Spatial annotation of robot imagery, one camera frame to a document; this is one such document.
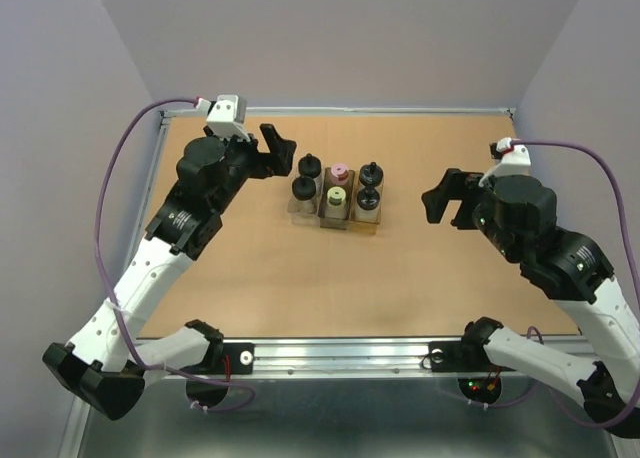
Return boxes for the aluminium front rail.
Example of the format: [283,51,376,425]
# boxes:
[74,333,621,382]

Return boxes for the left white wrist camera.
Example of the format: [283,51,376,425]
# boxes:
[195,94,251,142]

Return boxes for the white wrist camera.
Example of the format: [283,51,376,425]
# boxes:
[195,94,251,142]
[479,137,531,187]

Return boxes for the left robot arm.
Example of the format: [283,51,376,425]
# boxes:
[43,124,297,421]

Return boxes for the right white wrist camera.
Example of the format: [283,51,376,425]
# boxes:
[479,137,531,187]

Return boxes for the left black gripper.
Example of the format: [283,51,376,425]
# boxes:
[205,123,296,213]

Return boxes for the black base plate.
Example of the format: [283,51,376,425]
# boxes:
[184,342,255,376]
[420,340,495,373]

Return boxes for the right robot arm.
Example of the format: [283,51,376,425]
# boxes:
[421,168,639,439]

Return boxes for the pink cap bottle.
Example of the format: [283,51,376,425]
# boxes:
[327,163,349,189]

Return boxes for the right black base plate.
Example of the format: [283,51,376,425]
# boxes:
[420,340,495,373]

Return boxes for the yellow cap bottle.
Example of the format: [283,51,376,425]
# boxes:
[324,187,348,221]

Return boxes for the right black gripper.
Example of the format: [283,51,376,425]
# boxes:
[424,166,523,263]

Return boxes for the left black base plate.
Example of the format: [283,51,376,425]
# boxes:
[184,342,255,376]

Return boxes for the clear plastic bin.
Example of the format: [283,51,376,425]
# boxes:
[287,189,319,226]

